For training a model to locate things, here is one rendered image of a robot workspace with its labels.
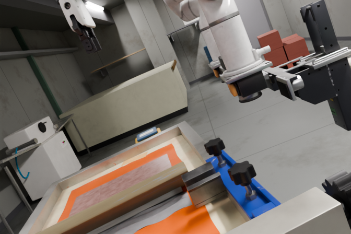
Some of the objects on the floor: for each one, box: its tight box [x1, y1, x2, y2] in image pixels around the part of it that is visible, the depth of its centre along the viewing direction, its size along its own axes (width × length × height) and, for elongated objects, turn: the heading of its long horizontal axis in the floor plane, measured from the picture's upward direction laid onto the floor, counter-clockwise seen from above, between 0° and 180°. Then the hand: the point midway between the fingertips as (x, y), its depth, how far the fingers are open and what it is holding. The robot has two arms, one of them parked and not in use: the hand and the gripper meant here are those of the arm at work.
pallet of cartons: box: [257, 29, 311, 69], centre depth 592 cm, size 130×99×76 cm
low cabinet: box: [59, 60, 188, 156], centre depth 672 cm, size 203×249×94 cm
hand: (92, 46), depth 90 cm, fingers open, 4 cm apart
